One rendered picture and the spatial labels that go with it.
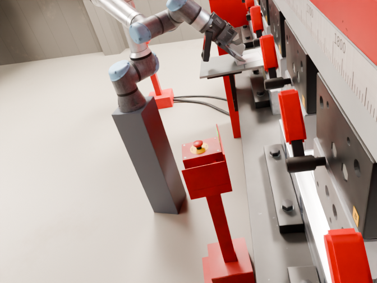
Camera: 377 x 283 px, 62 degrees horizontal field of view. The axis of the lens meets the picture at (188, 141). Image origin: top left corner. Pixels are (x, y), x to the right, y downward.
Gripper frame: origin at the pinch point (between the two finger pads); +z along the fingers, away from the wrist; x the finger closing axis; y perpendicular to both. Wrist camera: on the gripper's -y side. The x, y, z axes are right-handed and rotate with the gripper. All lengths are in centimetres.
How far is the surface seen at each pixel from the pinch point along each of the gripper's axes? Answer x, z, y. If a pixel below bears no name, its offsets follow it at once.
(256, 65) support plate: -8.3, 3.6, 2.9
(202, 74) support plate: -4.6, -9.6, -12.9
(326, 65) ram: -93, -30, 19
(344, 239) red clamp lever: -108, -30, 12
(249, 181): -56, 4, -16
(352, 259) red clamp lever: -109, -29, 12
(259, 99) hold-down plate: -17.4, 9.6, -4.9
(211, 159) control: -27.4, 7.0, -31.7
